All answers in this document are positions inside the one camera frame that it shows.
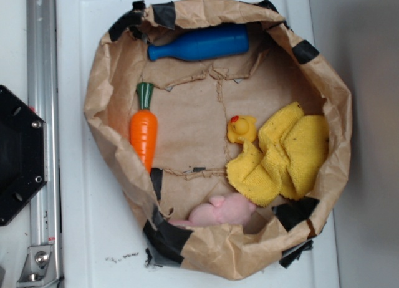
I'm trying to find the brown paper bag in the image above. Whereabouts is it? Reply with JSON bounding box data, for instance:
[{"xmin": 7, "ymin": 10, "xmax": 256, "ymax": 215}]
[{"xmin": 84, "ymin": 0, "xmax": 352, "ymax": 280}]

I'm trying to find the yellow cloth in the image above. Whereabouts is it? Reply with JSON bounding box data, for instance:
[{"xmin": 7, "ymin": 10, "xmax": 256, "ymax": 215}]
[{"xmin": 226, "ymin": 102, "xmax": 329, "ymax": 207}]

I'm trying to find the orange toy carrot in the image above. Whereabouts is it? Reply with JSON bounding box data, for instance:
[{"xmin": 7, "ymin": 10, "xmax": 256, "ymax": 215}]
[{"xmin": 130, "ymin": 82, "xmax": 158, "ymax": 173}]

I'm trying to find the yellow rubber duck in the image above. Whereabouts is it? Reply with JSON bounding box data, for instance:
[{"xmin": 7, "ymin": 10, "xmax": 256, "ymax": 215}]
[{"xmin": 227, "ymin": 115, "xmax": 257, "ymax": 144}]

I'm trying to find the aluminium rail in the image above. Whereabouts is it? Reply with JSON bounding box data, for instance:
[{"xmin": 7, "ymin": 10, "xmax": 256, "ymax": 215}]
[{"xmin": 26, "ymin": 0, "xmax": 64, "ymax": 287}]

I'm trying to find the metal corner bracket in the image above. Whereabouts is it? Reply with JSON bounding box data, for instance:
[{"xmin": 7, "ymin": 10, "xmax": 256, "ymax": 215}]
[{"xmin": 16, "ymin": 245, "xmax": 57, "ymax": 287}]

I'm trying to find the blue plastic bottle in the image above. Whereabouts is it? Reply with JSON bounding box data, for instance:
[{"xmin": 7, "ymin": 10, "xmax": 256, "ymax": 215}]
[{"xmin": 148, "ymin": 24, "xmax": 249, "ymax": 61}]

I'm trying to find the pink plush toy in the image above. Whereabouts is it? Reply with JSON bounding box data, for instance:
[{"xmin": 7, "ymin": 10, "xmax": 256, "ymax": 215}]
[{"xmin": 169, "ymin": 193, "xmax": 257, "ymax": 227}]

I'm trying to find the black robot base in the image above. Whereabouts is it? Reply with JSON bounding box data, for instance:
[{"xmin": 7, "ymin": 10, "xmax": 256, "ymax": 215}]
[{"xmin": 1, "ymin": 85, "xmax": 47, "ymax": 226}]

